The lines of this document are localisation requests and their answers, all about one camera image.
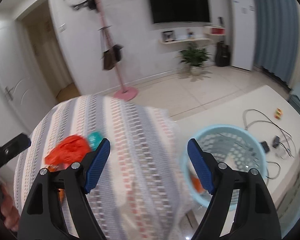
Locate black wall television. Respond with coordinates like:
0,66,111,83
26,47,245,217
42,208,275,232
147,0,211,25

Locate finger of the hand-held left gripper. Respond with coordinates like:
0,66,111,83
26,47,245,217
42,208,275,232
0,133,32,178

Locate pink coat rack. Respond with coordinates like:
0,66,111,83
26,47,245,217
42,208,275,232
85,0,138,101

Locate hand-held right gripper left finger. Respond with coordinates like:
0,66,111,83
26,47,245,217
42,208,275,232
17,138,111,240

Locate butterfly picture frame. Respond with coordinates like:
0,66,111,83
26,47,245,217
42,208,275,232
162,30,175,43

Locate white room door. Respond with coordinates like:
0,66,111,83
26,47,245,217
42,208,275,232
0,20,58,153

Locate green potted plant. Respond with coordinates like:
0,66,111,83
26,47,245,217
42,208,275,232
176,42,213,77

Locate light blue plastic basket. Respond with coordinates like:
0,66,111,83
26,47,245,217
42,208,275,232
179,124,268,208

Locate black cable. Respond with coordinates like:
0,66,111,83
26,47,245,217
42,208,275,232
242,109,297,180

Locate teal snack packet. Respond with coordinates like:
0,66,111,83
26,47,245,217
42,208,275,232
87,131,103,152

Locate small black bag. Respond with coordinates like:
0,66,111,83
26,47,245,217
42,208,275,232
112,44,123,62

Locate white low wall shelf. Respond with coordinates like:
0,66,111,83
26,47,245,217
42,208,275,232
160,37,212,45

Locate black guitar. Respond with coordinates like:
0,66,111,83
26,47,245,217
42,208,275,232
215,17,232,67

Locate cream inner door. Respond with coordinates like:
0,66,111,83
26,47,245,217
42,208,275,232
27,17,73,94

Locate striped knitted blanket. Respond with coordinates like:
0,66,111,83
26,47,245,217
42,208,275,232
14,94,198,240

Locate brown handbag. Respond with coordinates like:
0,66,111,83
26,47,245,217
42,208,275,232
102,46,117,70

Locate red and white wall box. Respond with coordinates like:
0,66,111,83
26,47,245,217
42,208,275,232
204,25,227,36

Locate orange plastic bag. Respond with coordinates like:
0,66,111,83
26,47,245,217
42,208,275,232
44,135,92,173

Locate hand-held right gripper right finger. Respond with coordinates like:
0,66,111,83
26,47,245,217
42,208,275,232
187,138,283,240

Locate person's left hand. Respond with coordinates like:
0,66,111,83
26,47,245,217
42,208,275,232
0,182,20,232

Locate blue curtain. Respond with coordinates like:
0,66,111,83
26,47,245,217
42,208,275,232
250,0,300,90

